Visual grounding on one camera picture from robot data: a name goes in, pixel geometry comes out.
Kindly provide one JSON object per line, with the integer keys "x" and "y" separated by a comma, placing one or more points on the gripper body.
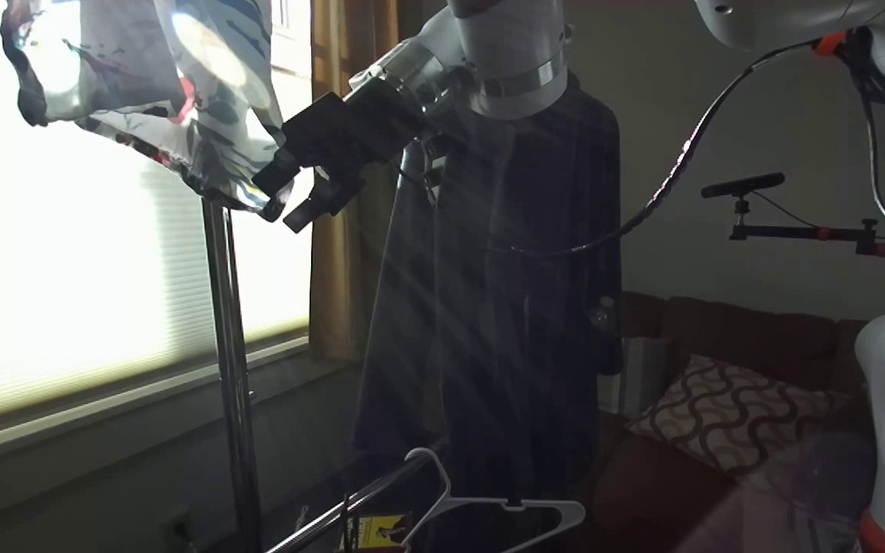
{"x": 350, "y": 127}

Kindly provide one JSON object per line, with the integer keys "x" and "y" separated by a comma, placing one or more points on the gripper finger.
{"x": 323, "y": 200}
{"x": 277, "y": 175}

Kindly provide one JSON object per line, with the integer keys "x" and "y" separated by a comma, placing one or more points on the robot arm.
{"x": 515, "y": 54}

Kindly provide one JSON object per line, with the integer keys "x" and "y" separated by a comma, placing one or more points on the white patterned silk scarf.
{"x": 181, "y": 77}

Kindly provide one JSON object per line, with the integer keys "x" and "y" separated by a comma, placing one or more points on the tan curtain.
{"x": 335, "y": 292}

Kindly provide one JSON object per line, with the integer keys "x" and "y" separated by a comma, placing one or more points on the metal clothes rack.
{"x": 231, "y": 346}

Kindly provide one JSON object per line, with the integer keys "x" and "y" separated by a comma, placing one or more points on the dark hanging coat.
{"x": 519, "y": 307}

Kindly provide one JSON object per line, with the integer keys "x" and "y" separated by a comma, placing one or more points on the window with blind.
{"x": 66, "y": 292}

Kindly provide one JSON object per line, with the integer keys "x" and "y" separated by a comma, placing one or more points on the yellow tag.
{"x": 381, "y": 531}

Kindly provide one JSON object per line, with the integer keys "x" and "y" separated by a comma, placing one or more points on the striped cushion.
{"x": 642, "y": 376}

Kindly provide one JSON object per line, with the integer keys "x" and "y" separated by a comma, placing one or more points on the white plastic hanger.
{"x": 542, "y": 511}

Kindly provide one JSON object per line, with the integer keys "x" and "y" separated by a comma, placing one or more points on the brown sofa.
{"x": 757, "y": 334}

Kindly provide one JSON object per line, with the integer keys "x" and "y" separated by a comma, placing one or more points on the wave patterned cushion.
{"x": 727, "y": 415}

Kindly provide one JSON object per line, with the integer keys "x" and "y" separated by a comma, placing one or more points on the metal rack rail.
{"x": 350, "y": 507}

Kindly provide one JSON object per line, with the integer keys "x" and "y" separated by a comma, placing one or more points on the camera on mount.
{"x": 796, "y": 230}

